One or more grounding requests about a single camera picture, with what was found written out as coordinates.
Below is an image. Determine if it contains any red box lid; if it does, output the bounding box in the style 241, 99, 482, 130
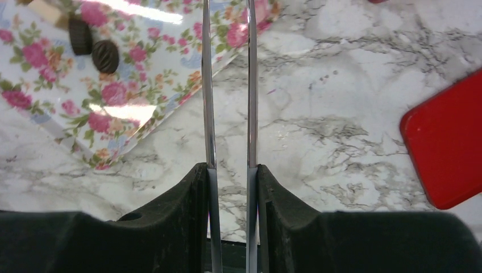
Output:
400, 70, 481, 210

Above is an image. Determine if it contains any dark oval chocolate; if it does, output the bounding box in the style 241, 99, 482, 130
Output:
92, 40, 119, 74

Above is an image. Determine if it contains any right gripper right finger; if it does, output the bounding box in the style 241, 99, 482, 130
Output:
257, 165, 481, 272

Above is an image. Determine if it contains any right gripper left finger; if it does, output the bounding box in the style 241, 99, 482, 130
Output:
1, 163, 208, 272

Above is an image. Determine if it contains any floral rectangular tray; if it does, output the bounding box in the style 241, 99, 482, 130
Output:
0, 0, 281, 171

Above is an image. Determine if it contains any dark ridged chocolate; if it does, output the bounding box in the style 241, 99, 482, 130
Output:
68, 18, 93, 56

